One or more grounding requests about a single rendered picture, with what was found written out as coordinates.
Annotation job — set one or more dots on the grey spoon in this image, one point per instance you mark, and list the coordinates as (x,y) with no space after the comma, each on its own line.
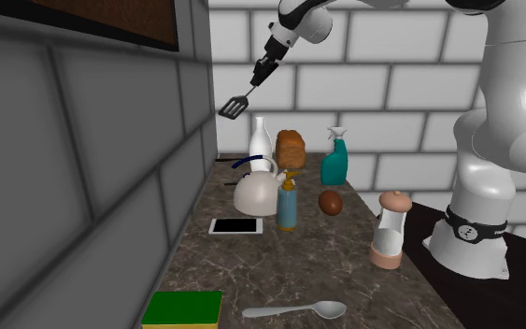
(326,310)

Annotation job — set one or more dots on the blue soap dispenser bottle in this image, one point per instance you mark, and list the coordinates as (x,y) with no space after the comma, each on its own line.
(286,207)

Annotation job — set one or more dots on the brown bread loaf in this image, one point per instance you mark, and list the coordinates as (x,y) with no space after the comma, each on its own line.
(290,149)

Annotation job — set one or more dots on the white vase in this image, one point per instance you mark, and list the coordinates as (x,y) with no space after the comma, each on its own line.
(260,141)

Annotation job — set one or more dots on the brown egg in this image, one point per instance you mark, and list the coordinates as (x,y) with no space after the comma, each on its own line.
(330,203)

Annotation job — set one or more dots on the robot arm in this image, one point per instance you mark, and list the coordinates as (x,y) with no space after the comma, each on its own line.
(508,114)

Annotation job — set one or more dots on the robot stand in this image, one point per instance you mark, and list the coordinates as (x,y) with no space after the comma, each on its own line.
(476,291)

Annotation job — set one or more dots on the pink and white grinder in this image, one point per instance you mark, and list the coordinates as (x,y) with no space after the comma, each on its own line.
(390,237)

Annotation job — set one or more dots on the black slotted spatula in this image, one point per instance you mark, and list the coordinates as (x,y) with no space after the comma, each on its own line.
(234,106)

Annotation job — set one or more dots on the green and yellow sponge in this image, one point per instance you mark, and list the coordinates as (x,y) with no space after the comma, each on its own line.
(183,310)

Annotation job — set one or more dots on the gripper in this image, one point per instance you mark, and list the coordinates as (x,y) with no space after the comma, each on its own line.
(273,50)

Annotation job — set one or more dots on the white tablet with black screen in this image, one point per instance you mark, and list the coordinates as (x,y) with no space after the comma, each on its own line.
(236,226)

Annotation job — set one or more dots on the teal spray bottle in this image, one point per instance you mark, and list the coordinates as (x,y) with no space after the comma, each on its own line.
(334,164)

